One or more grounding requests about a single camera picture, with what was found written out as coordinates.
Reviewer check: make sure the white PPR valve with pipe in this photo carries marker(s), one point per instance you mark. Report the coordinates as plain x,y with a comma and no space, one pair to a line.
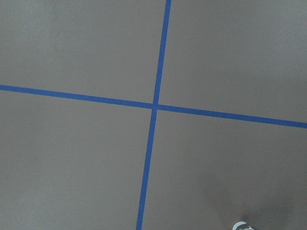
241,226

